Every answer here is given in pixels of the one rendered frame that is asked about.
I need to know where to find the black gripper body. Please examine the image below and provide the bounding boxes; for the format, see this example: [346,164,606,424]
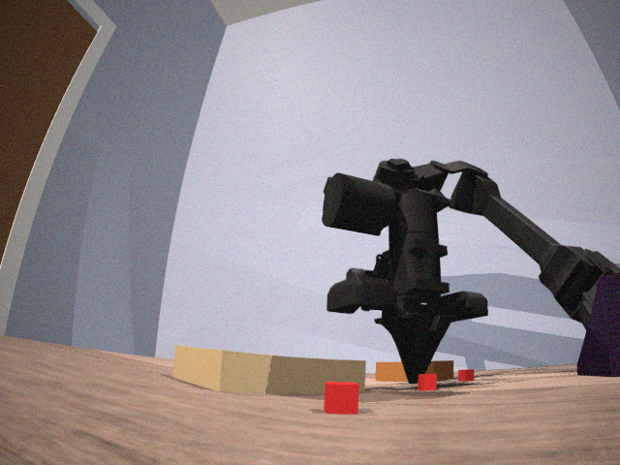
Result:
[326,232,488,321]

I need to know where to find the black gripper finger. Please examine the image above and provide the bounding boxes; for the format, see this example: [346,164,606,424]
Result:
[374,313,429,384]
[420,315,456,374]

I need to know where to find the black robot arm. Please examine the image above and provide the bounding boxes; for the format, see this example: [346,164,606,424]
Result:
[322,158,620,329]

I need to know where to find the red cube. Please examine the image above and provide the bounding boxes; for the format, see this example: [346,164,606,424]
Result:
[418,374,437,391]
[458,369,475,382]
[324,382,359,415]

